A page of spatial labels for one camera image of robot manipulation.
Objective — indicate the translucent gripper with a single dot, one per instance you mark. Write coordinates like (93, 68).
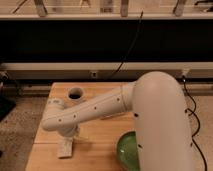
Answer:
(74, 134)

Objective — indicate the white rectangular sponge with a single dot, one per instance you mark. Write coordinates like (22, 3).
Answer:
(64, 148)

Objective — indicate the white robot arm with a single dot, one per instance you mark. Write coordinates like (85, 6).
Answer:
(162, 126)

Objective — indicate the green ceramic bowl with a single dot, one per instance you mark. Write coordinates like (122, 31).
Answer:
(126, 152)

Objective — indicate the wooden table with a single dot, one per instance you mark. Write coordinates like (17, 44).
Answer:
(98, 153)

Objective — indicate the white wall outlet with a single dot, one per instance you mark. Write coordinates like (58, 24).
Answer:
(94, 74)

